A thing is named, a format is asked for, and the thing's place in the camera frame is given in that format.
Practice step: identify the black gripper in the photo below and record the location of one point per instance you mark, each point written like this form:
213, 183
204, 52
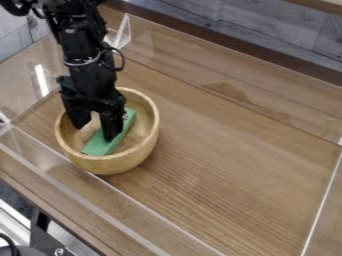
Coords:
88, 88

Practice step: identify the green stick block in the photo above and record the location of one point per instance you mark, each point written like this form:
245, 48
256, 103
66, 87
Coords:
96, 146

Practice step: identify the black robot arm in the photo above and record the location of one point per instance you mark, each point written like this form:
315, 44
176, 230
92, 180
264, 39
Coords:
73, 20

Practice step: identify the wooden bowl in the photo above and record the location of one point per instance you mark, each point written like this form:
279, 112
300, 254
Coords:
135, 146

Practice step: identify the clear acrylic enclosure wall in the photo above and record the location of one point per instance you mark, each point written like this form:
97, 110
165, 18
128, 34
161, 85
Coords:
243, 178

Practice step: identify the clear acrylic corner bracket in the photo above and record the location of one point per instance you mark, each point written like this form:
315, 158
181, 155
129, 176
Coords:
119, 38

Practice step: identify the black table leg bracket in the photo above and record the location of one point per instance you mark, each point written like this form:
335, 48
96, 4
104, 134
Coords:
42, 241

